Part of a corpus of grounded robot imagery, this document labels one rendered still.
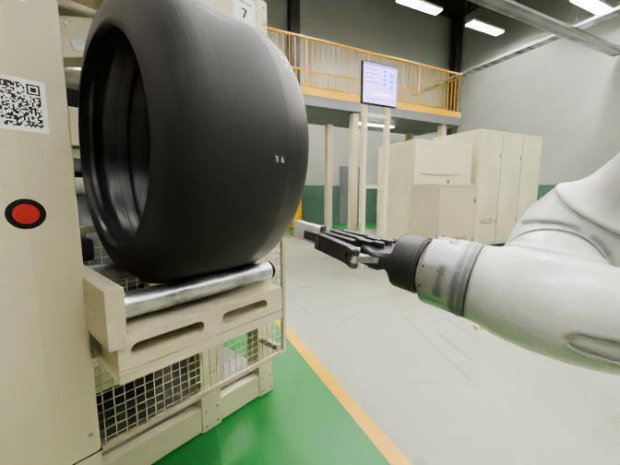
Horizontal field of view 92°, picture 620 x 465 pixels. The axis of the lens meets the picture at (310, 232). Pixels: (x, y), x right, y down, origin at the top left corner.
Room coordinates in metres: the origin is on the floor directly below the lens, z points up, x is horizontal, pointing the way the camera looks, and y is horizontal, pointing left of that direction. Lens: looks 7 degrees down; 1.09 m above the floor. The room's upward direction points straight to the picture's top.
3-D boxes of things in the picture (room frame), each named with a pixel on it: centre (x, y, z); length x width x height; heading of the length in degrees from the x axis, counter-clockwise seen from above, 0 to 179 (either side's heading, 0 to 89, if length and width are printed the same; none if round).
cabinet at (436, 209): (4.96, -2.20, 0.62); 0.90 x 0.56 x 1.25; 115
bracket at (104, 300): (0.57, 0.44, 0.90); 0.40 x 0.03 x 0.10; 49
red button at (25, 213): (0.46, 0.43, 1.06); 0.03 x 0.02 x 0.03; 139
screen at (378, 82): (4.42, -0.97, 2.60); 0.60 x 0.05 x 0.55; 115
